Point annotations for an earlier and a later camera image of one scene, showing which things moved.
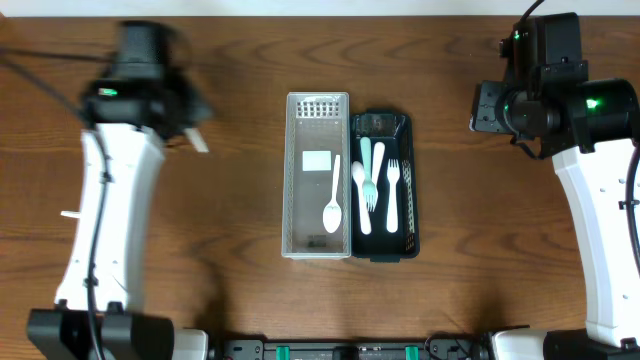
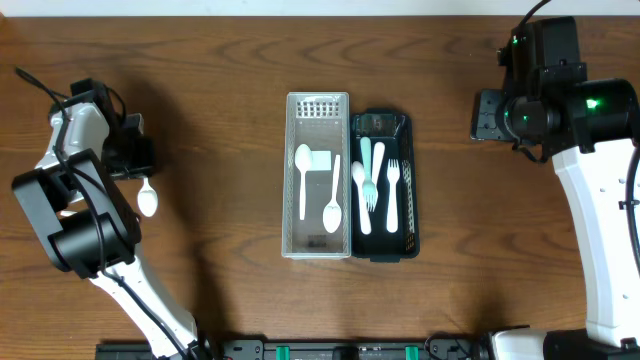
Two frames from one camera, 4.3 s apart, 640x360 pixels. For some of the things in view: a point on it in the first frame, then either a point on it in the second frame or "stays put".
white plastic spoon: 197,140 -> 303,158
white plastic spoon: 332,216 stays put
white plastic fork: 393,176 stays put
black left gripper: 202,110 -> 145,164
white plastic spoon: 358,174 stays put
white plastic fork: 379,151 stays put
